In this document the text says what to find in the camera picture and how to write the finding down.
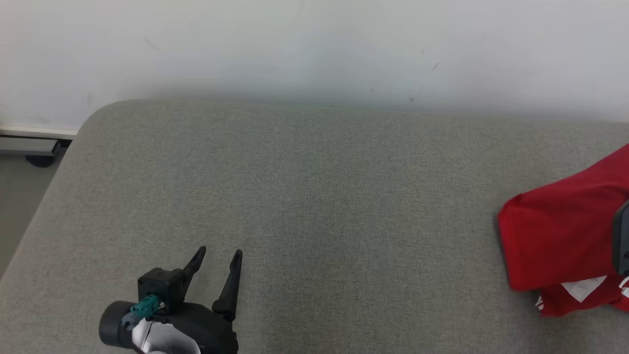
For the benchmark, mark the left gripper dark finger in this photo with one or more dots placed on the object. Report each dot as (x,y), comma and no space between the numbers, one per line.
(195,268)
(232,290)

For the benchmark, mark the black round foot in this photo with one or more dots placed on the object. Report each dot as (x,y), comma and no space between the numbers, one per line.
(39,161)

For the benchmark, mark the teal left camera connector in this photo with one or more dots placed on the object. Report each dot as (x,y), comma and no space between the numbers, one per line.
(145,307)

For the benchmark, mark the red jersey with white sleeves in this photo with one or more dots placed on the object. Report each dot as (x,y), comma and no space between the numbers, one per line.
(560,231)

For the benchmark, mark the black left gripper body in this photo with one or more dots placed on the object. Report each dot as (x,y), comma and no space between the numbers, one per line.
(211,332)

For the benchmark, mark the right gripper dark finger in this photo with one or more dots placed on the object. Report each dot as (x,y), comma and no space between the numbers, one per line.
(622,241)

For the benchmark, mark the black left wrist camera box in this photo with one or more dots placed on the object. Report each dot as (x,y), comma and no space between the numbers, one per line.
(159,287)

